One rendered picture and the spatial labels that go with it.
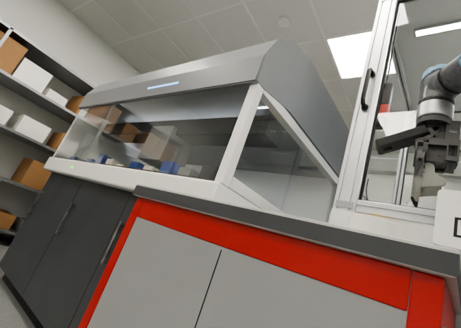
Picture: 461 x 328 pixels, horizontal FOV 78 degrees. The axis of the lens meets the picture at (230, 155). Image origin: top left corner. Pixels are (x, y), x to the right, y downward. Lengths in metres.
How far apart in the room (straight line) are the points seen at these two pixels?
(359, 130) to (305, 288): 0.85
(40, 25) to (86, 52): 0.57
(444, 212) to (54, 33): 4.31
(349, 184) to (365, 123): 0.26
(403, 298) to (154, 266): 0.42
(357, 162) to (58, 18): 4.06
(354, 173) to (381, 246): 0.73
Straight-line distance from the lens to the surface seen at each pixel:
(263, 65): 1.28
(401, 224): 1.03
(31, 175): 3.79
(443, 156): 0.79
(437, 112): 0.83
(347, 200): 1.08
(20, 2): 4.42
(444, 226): 0.67
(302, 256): 0.43
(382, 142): 0.80
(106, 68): 4.65
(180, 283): 0.55
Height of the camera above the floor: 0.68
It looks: 18 degrees up
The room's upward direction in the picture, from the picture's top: 20 degrees clockwise
